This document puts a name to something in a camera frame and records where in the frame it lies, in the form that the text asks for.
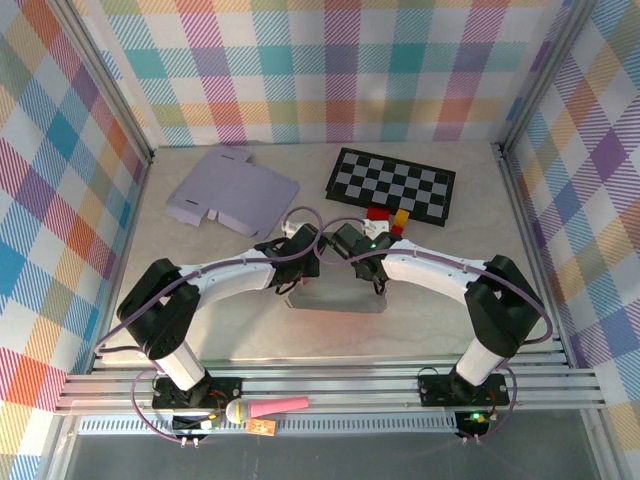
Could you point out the pink paper box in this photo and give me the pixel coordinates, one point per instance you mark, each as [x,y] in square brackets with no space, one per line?
[340,300]

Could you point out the lavender paper box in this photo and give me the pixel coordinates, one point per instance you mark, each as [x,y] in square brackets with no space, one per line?
[235,195]

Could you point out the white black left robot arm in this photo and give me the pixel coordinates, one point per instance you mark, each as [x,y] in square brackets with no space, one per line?
[230,275]

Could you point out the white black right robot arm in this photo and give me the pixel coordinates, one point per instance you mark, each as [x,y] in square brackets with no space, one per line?
[430,265]

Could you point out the small red block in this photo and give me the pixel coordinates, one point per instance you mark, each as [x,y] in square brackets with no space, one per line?
[397,229]

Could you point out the yellow block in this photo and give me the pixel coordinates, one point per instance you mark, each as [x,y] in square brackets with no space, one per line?
[401,218]

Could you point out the black grey checkerboard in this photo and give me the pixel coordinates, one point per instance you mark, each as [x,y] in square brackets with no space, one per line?
[390,185]

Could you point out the pink white toy microphone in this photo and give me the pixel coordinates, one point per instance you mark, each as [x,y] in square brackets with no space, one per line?
[280,406]

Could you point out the small orange circuit board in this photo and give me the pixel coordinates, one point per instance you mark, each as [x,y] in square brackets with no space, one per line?
[261,427]

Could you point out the small green circuit board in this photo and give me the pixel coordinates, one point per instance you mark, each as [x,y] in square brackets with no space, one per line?
[207,424]

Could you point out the black board with green light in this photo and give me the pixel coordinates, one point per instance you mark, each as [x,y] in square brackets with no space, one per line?
[475,419]

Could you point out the aluminium base frame rail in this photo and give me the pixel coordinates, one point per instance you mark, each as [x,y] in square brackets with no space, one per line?
[325,387]

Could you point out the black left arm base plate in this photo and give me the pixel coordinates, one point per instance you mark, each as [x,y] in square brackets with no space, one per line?
[227,387]

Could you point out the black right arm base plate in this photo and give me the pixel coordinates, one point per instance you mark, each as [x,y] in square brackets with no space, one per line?
[432,392]

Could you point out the aluminium side rail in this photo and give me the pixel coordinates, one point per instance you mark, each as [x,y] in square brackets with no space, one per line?
[131,225]
[518,200]

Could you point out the aluminium corner post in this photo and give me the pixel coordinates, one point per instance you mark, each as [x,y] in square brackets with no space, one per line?
[545,70]
[102,75]

